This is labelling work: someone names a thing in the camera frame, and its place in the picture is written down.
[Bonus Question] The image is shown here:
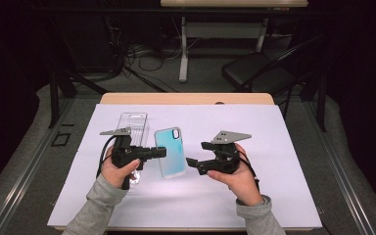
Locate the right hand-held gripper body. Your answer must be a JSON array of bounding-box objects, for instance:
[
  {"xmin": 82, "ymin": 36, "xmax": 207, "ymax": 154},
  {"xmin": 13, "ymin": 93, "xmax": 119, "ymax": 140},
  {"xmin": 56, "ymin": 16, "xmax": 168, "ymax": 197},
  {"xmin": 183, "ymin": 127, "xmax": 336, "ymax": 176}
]
[{"xmin": 205, "ymin": 130, "xmax": 253, "ymax": 175}]

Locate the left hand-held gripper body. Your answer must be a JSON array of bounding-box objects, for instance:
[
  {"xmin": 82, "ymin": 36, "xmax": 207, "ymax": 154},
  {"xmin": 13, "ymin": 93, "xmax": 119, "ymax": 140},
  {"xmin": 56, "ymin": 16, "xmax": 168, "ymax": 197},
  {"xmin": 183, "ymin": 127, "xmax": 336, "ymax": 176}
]
[{"xmin": 99, "ymin": 126, "xmax": 155, "ymax": 191}]

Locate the phone case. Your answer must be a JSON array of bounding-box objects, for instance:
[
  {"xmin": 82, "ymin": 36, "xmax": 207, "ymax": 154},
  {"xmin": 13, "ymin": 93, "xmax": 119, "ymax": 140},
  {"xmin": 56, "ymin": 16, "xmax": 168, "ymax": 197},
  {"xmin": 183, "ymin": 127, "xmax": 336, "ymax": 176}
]
[{"xmin": 153, "ymin": 126, "xmax": 188, "ymax": 180}]

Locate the clear plastic container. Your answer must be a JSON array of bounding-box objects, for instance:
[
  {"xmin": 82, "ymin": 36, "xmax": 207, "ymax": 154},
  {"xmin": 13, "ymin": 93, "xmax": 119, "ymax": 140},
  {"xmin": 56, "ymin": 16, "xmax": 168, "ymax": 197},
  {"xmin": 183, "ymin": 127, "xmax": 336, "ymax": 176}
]
[{"xmin": 117, "ymin": 112, "xmax": 151, "ymax": 185}]

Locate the person's left hand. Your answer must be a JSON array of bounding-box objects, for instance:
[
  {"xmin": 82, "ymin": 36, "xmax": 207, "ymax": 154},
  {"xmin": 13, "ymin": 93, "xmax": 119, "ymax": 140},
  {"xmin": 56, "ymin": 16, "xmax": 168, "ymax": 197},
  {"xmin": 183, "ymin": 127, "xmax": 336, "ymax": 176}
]
[{"xmin": 101, "ymin": 145, "xmax": 142, "ymax": 191}]

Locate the person's right hand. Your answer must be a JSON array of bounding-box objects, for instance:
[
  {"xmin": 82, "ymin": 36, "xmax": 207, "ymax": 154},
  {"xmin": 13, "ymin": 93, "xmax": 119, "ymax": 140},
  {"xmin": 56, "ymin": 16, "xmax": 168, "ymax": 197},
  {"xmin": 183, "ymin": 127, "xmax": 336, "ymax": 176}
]
[{"xmin": 207, "ymin": 143, "xmax": 264, "ymax": 207}]

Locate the black metal stand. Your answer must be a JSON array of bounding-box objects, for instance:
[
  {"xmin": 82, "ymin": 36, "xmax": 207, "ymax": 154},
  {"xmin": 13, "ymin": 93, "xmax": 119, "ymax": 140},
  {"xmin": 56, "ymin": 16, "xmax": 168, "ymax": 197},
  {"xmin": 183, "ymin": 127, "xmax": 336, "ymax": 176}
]
[
  {"xmin": 47, "ymin": 70, "xmax": 109, "ymax": 129},
  {"xmin": 302, "ymin": 72, "xmax": 327, "ymax": 133}
]

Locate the black folding chair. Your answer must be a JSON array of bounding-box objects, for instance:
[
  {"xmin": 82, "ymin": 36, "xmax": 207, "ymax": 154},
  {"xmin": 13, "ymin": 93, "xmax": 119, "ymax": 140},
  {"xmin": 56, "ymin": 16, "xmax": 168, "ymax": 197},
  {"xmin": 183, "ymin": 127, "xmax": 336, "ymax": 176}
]
[{"xmin": 220, "ymin": 32, "xmax": 328, "ymax": 99}]

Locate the beige table with white legs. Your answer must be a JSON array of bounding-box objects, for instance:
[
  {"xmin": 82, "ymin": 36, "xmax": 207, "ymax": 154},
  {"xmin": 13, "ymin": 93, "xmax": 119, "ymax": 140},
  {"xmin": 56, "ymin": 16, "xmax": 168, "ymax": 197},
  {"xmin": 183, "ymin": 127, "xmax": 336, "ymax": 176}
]
[{"xmin": 160, "ymin": 0, "xmax": 309, "ymax": 83}]

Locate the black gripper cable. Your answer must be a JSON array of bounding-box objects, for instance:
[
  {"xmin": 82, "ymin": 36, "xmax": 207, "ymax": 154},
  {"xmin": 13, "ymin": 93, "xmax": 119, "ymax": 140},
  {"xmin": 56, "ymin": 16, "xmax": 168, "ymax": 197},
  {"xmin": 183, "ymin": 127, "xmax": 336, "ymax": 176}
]
[
  {"xmin": 239, "ymin": 150, "xmax": 261, "ymax": 194},
  {"xmin": 96, "ymin": 135, "xmax": 118, "ymax": 179}
]

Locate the floor cable bundle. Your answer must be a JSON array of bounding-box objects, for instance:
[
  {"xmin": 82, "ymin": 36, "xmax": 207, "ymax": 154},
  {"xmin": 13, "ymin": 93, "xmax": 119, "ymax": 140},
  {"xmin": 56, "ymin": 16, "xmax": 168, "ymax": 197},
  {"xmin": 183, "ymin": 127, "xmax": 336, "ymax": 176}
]
[{"xmin": 104, "ymin": 16, "xmax": 204, "ymax": 86}]

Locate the aluminium floor rail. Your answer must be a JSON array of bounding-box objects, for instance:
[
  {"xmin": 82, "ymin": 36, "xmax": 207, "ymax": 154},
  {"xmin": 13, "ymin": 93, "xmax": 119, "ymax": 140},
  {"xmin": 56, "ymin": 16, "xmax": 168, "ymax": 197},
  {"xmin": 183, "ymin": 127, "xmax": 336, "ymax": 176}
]
[
  {"xmin": 303, "ymin": 97, "xmax": 376, "ymax": 235},
  {"xmin": 0, "ymin": 97, "xmax": 76, "ymax": 235}
]

